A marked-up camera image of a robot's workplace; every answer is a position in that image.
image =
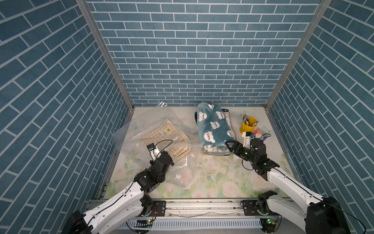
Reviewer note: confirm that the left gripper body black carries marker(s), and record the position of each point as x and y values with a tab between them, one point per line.
166	154

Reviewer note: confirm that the clear plastic vacuum bag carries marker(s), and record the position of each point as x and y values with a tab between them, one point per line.
141	141

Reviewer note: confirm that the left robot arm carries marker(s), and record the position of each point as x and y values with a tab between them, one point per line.
131	202

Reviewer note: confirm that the dark teal bear blanket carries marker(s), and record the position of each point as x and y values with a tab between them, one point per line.
211	124

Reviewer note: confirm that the clear box of stationery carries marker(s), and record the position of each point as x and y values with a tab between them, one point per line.
261	134

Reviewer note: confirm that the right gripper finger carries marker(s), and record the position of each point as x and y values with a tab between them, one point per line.
232	149
233	143

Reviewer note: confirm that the yellow metal pen bucket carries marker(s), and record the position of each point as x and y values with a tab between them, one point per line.
245	128

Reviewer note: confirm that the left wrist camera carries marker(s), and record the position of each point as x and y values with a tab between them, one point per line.
153	150

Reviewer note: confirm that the orange checked flower blanket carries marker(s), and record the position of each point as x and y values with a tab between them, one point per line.
168	136

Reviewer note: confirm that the navy blue star blanket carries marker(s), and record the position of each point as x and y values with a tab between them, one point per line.
196	117

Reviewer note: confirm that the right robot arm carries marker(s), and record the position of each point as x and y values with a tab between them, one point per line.
310	211

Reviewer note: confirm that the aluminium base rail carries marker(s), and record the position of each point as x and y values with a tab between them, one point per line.
201	208

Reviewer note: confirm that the cream bear print blanket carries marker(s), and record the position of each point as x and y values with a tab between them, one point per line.
221	150

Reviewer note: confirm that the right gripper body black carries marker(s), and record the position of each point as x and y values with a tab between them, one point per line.
244	153

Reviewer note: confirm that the pens in bucket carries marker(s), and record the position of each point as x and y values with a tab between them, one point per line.
246	120

